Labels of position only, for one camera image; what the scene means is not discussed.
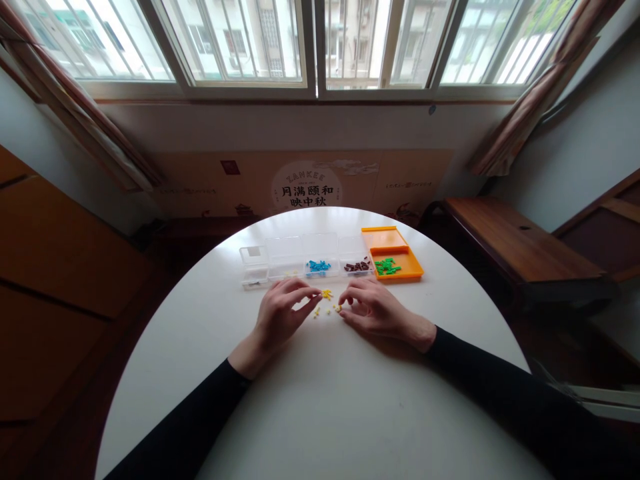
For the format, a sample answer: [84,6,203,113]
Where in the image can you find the person's left hand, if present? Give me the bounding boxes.
[252,277,323,352]

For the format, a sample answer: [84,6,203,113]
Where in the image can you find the person's right hand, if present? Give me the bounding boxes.
[338,277,434,354]

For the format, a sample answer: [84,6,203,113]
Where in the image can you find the person's right thumb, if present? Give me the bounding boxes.
[339,311,376,331]

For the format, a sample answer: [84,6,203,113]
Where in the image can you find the person's left thumb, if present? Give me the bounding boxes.
[289,297,321,327]

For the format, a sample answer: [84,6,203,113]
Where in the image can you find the person's left index finger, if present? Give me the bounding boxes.
[279,283,323,301]

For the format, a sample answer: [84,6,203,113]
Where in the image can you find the person's right fingers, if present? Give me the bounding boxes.
[345,277,387,300]

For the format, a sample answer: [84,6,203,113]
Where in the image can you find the person's right index finger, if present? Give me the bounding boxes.
[338,291,373,312]

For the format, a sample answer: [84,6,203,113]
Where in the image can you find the clear box with yellow bits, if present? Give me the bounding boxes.
[265,235,305,281]

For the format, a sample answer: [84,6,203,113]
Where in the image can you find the clear box with brown parts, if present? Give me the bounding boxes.
[337,235,375,278]

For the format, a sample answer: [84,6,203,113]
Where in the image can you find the small clear plastic box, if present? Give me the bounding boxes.
[239,245,270,289]

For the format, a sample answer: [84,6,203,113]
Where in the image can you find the clear box with blue parts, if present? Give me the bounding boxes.
[301,233,341,279]

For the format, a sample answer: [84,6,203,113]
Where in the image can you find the orange plastic tray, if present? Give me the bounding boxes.
[360,226,425,283]

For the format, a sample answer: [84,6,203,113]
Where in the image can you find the printed cardboard panel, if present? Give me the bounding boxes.
[149,149,453,219]

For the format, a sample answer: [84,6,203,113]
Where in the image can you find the dark wooden bench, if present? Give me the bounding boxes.
[425,195,619,313]

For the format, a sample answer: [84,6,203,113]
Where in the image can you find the barred sliding window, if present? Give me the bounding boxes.
[9,0,581,103]

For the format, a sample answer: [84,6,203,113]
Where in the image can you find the brown wooden cabinet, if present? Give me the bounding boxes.
[0,143,151,426]

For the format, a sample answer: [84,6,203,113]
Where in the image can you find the striped curtain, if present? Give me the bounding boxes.
[0,0,166,193]
[467,0,629,179]

